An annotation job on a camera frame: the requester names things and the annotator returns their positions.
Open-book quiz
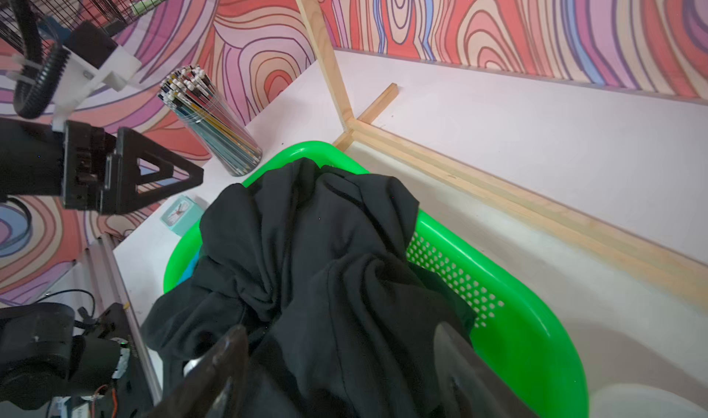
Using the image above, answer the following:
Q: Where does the teal t-shirt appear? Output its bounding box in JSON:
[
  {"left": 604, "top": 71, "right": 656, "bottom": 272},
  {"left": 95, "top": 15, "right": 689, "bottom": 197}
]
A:
[{"left": 177, "top": 252, "right": 200, "bottom": 284}]

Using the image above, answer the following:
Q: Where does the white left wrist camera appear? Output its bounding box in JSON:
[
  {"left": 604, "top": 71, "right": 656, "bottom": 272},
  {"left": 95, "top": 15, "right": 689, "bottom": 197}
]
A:
[{"left": 52, "top": 21, "right": 142, "bottom": 132}]

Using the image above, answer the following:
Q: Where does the green perforated plastic basket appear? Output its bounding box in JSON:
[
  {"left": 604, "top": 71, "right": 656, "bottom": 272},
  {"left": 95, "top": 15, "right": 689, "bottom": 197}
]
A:
[{"left": 164, "top": 141, "right": 589, "bottom": 417}]

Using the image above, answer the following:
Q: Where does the pine cone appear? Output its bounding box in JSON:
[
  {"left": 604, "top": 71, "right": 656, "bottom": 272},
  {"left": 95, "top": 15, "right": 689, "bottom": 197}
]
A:
[{"left": 158, "top": 66, "right": 263, "bottom": 176}]

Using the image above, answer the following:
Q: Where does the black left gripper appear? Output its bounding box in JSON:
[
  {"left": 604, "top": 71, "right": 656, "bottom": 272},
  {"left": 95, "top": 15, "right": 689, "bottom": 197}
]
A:
[{"left": 61, "top": 121, "right": 204, "bottom": 215}]

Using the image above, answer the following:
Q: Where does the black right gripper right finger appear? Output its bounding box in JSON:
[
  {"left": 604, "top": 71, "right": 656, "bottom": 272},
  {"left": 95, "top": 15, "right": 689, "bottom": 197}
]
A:
[{"left": 433, "top": 322, "right": 537, "bottom": 418}]

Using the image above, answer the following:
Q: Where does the wooden clothes rack frame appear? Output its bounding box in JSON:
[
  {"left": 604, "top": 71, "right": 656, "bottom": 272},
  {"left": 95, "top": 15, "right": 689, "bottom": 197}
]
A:
[{"left": 296, "top": 0, "right": 707, "bottom": 309}]

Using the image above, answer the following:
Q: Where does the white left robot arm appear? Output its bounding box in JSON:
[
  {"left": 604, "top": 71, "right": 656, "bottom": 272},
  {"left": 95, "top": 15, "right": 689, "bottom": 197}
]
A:
[{"left": 1, "top": 0, "right": 204, "bottom": 417}]

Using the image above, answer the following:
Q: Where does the metal rail base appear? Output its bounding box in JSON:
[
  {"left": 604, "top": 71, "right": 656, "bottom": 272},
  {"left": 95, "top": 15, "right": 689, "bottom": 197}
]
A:
[{"left": 41, "top": 234, "right": 162, "bottom": 417}]

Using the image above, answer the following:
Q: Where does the small green clock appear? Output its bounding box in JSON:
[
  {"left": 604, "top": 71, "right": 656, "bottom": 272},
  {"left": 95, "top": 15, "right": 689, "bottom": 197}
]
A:
[{"left": 160, "top": 196, "right": 205, "bottom": 237}]

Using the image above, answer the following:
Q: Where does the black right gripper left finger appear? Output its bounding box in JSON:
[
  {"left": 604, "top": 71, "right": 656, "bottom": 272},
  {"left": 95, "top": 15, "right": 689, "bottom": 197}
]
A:
[{"left": 146, "top": 326, "right": 249, "bottom": 417}]

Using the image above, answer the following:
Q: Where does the black t-shirt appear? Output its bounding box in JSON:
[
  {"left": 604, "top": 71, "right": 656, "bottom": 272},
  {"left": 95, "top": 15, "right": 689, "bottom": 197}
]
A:
[{"left": 142, "top": 159, "right": 475, "bottom": 417}]

